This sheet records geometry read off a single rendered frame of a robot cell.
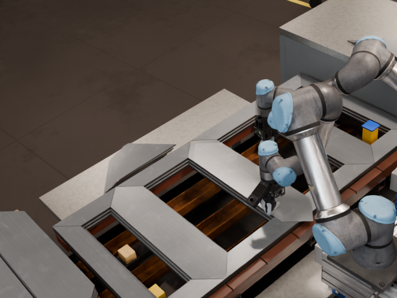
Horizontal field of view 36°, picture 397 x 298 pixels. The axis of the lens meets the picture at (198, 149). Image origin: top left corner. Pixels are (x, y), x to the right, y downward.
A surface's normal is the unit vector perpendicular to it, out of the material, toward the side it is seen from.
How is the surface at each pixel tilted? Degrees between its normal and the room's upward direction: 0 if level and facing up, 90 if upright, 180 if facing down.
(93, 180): 0
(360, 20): 0
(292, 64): 90
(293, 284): 0
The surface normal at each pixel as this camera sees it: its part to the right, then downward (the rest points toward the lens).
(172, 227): -0.11, -0.77
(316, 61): -0.76, 0.48
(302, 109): 0.22, -0.07
